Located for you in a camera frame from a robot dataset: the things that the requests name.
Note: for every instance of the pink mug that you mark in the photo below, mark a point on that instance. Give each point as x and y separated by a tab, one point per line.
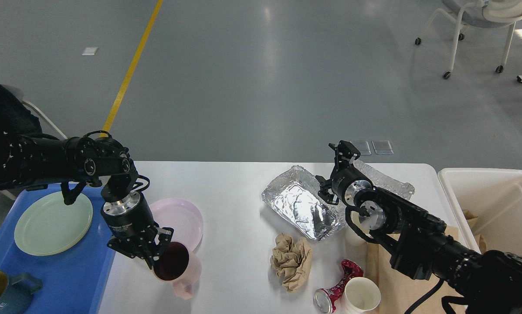
180	267

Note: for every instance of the blue HOME mug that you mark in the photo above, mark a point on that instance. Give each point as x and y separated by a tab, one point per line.
17	292

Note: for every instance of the white office chair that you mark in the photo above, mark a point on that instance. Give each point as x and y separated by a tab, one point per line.
482	14

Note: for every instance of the brown paper bag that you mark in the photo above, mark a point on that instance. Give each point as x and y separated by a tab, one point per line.
399	292

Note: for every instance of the green plate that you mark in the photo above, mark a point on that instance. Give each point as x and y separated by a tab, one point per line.
50	227

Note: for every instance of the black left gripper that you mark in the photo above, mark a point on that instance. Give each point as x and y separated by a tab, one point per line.
131	222

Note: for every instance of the white plastic bin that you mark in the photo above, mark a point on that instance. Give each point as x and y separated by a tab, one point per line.
485	207

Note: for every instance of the white paper cup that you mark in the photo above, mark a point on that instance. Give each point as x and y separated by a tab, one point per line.
360	296

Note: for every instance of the white chair on left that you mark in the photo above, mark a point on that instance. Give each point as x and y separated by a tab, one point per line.
19	94

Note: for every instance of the crumpled brown paper ball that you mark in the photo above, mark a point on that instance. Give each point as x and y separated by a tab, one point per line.
292	261

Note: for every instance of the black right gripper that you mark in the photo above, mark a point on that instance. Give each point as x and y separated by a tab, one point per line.
346	183

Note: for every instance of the pink plate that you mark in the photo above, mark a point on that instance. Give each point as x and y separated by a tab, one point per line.
183	217

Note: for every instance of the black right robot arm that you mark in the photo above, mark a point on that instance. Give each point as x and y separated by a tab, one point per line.
489	283

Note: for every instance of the crushed red soda can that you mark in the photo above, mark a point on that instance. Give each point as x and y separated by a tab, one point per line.
325	299

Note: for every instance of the aluminium foil tray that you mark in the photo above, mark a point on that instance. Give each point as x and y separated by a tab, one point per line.
294	196

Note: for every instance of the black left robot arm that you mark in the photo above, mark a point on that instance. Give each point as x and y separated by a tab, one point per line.
33	160

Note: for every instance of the blue plastic tray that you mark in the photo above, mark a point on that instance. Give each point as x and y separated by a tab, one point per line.
74	280

